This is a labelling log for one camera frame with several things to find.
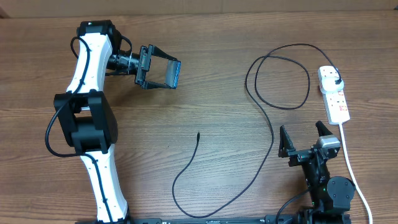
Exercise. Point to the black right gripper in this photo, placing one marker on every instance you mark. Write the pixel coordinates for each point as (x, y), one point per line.
(285, 149)

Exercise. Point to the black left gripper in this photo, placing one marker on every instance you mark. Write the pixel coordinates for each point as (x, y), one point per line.
(144, 65)

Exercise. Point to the blue Galaxy smartphone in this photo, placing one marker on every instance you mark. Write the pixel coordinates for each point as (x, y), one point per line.
(172, 73)

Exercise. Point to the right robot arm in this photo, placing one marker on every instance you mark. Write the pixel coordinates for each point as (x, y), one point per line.
(331, 196)

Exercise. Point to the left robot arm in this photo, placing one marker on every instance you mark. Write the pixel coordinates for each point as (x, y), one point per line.
(86, 118)

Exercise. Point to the white charger plug adapter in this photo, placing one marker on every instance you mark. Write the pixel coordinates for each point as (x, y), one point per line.
(331, 84)

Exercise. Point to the white power strip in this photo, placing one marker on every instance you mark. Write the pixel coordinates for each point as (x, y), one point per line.
(335, 103)

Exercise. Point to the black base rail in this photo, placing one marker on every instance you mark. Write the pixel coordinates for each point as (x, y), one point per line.
(268, 219)

